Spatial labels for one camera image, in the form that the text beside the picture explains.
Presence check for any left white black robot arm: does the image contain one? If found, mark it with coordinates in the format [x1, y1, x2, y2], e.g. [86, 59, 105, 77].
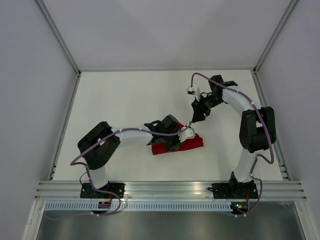
[77, 114, 190, 198]

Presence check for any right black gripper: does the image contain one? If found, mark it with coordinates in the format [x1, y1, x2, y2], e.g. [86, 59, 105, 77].
[190, 94, 224, 124]

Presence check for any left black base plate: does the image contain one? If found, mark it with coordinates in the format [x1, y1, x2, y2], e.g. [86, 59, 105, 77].
[80, 182, 125, 199]

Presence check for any aluminium frame right post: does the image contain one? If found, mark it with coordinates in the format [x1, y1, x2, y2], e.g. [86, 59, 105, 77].
[252, 0, 300, 75]

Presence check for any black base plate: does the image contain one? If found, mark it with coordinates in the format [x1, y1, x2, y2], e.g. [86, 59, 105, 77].
[80, 182, 125, 199]
[207, 181, 259, 200]

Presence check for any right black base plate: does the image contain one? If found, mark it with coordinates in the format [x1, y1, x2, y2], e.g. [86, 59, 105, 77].
[207, 181, 259, 200]

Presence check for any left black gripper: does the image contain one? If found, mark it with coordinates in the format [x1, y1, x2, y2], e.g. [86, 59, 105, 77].
[162, 128, 186, 153]

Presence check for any aluminium front rail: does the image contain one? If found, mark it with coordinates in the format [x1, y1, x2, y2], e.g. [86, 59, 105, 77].
[34, 180, 307, 202]

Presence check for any red cloth napkin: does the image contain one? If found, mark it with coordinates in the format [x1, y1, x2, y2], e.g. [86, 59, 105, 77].
[145, 120, 204, 155]

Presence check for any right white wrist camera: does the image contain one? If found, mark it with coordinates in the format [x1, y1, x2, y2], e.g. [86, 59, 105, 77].
[187, 85, 201, 101]

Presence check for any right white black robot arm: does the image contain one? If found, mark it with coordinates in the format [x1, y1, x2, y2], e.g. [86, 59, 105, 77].
[187, 75, 277, 199]

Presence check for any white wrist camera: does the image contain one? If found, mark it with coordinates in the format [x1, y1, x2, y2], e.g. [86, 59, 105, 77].
[178, 127, 196, 142]
[187, 85, 201, 101]

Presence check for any aluminium frame post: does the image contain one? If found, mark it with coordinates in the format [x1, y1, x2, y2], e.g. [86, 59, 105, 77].
[252, 0, 300, 75]
[33, 0, 81, 76]

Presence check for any purple cable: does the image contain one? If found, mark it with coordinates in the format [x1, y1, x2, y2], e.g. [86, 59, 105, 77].
[191, 72, 275, 218]
[44, 121, 193, 220]

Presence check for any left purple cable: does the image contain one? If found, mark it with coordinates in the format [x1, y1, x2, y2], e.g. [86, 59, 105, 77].
[44, 121, 193, 220]

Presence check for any aluminium frame left post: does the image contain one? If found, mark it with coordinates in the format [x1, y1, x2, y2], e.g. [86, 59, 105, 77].
[33, 0, 81, 76]

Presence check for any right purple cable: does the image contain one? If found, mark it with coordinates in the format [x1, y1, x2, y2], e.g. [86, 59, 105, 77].
[191, 72, 275, 218]

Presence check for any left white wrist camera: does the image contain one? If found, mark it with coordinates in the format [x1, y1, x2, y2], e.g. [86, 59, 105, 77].
[178, 127, 196, 142]

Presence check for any white slotted cable duct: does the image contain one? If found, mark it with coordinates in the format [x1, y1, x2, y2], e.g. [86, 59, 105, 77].
[45, 200, 232, 212]

